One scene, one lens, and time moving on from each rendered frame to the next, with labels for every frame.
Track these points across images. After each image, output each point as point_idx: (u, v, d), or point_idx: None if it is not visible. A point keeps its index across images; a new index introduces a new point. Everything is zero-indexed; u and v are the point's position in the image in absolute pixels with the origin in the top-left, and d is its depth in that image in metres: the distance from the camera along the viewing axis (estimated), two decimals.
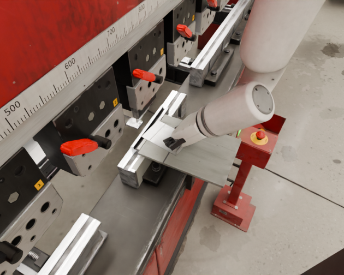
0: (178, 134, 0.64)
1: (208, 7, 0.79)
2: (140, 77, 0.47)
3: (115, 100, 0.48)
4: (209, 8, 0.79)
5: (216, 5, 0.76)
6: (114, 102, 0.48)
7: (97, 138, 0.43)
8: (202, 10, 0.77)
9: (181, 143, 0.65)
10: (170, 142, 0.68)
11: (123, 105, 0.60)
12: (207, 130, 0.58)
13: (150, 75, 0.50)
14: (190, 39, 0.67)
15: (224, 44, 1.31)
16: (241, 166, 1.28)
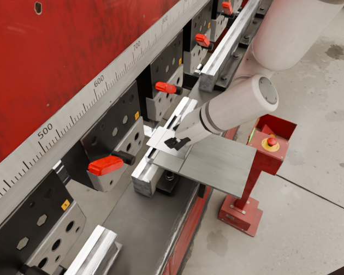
0: (182, 133, 0.64)
1: (222, 15, 0.78)
2: (162, 90, 0.46)
3: (137, 113, 0.47)
4: (224, 15, 0.78)
5: (231, 12, 0.74)
6: (136, 115, 0.47)
7: (121, 154, 0.42)
8: (217, 17, 0.76)
9: (186, 142, 0.65)
10: (173, 142, 0.68)
11: (140, 116, 0.59)
12: (214, 126, 0.59)
13: (172, 88, 0.49)
14: (207, 48, 0.66)
15: (233, 48, 1.30)
16: (250, 172, 1.27)
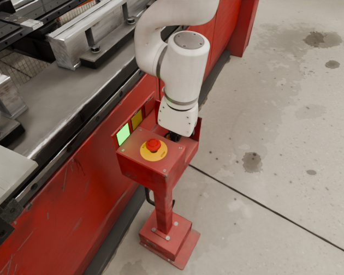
0: (191, 128, 0.65)
1: None
2: None
3: None
4: None
5: None
6: None
7: None
8: None
9: (194, 125, 0.68)
10: None
11: None
12: (197, 97, 0.59)
13: None
14: None
15: (132, 11, 0.91)
16: None
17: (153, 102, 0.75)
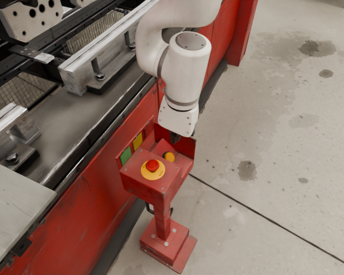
0: (192, 129, 0.65)
1: (20, 1, 0.52)
2: None
3: None
4: (22, 1, 0.52)
5: None
6: None
7: None
8: (3, 4, 0.50)
9: None
10: None
11: None
12: (199, 97, 0.59)
13: None
14: None
15: (133, 37, 0.99)
16: None
17: (153, 124, 0.83)
